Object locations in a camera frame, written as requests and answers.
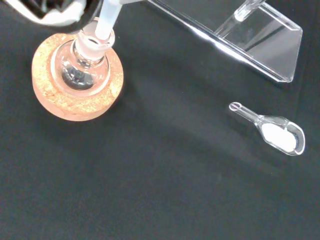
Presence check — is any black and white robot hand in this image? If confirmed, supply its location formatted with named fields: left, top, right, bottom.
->
left=4, top=0, right=104, bottom=35

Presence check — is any glass round-bottom flask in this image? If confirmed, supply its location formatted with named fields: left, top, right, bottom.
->
left=50, top=28, right=116, bottom=97

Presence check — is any clear acrylic funnel stand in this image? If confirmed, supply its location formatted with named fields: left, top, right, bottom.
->
left=147, top=0, right=304, bottom=84

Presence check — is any glass weighing funnel with powder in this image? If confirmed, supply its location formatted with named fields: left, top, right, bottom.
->
left=228, top=101, right=306, bottom=157

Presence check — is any black bench cloth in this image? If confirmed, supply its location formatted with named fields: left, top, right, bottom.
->
left=0, top=0, right=320, bottom=240

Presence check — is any cork ring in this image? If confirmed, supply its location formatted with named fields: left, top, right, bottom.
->
left=31, top=33, right=125, bottom=123

